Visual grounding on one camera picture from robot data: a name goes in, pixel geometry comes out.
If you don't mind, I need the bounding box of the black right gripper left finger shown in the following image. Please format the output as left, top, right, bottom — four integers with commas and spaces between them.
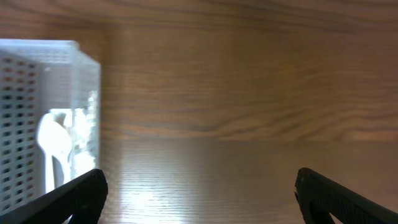
1, 169, 108, 224

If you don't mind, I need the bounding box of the white plastic spoon long handle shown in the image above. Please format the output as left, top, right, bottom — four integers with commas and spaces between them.
36, 113, 72, 194

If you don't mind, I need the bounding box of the clear perforated plastic basket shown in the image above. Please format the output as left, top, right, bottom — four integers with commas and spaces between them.
1, 39, 101, 214

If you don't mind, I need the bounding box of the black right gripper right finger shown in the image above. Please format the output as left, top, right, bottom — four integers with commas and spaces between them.
295, 167, 397, 224

